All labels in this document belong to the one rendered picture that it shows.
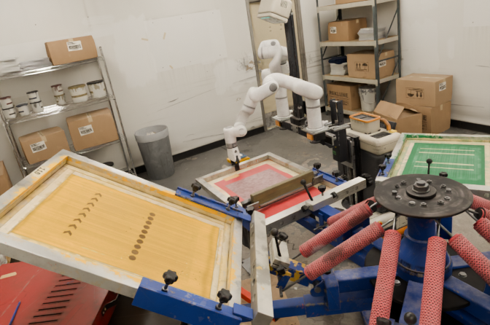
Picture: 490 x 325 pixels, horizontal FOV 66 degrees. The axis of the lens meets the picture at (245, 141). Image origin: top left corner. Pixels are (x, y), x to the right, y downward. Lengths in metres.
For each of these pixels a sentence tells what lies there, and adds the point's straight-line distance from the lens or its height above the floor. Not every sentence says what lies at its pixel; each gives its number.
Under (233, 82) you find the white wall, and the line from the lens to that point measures 5.95.
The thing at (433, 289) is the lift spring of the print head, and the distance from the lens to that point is 1.20.
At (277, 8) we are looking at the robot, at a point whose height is 1.95.
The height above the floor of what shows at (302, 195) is 0.95.
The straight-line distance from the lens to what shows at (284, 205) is 2.05.
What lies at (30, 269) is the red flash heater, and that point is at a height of 1.10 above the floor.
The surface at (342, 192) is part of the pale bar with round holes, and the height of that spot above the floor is 1.03.
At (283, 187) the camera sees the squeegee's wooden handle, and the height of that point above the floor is 1.03.
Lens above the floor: 1.96
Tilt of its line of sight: 19 degrees down
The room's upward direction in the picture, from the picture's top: 9 degrees counter-clockwise
